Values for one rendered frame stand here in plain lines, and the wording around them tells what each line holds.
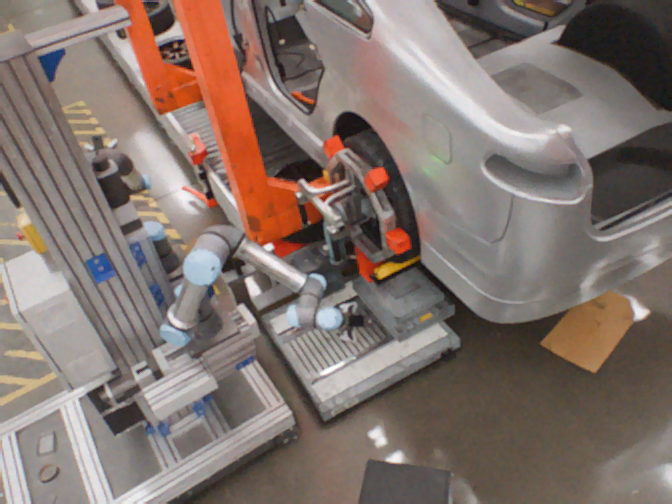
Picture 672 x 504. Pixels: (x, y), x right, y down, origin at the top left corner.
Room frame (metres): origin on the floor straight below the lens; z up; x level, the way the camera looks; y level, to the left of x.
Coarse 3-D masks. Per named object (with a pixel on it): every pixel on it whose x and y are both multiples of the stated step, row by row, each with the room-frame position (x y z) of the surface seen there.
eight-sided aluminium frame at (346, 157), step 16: (336, 160) 2.49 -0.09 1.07; (352, 160) 2.42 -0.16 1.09; (336, 176) 2.62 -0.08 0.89; (336, 192) 2.58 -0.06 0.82; (368, 192) 2.22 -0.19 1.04; (384, 224) 2.11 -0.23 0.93; (352, 240) 2.44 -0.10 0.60; (368, 240) 2.40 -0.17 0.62; (384, 240) 2.13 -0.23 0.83; (368, 256) 2.30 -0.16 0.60; (384, 256) 2.14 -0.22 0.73
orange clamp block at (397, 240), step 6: (396, 228) 2.13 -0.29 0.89; (390, 234) 2.10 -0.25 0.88; (396, 234) 2.09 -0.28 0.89; (402, 234) 2.08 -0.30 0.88; (390, 240) 2.07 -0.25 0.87; (396, 240) 2.05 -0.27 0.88; (402, 240) 2.05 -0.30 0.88; (408, 240) 2.05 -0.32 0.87; (390, 246) 2.08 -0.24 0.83; (396, 246) 2.03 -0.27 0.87; (402, 246) 2.04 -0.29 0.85; (408, 246) 2.05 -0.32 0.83; (396, 252) 2.03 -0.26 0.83
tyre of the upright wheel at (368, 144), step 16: (352, 144) 2.50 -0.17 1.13; (368, 144) 2.39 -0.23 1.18; (384, 144) 2.37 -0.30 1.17; (368, 160) 2.36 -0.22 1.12; (384, 160) 2.28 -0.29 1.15; (400, 176) 2.22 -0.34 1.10; (400, 192) 2.17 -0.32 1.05; (400, 208) 2.13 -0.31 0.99; (400, 224) 2.14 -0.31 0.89; (416, 224) 2.12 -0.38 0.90; (416, 240) 2.11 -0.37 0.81; (400, 256) 2.17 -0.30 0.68; (416, 256) 2.19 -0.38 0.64
